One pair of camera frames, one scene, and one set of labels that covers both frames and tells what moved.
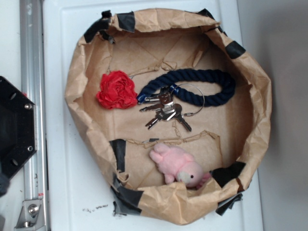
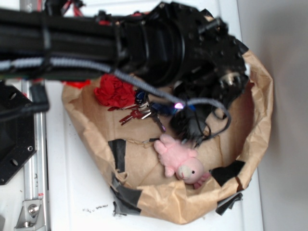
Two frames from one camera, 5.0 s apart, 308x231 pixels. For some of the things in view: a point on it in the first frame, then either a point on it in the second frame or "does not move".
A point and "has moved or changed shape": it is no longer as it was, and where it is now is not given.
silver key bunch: [165, 109] → [141, 110]
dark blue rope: [217, 98] has moved or changed shape
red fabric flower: [117, 90] does not move
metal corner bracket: [32, 216] does not move
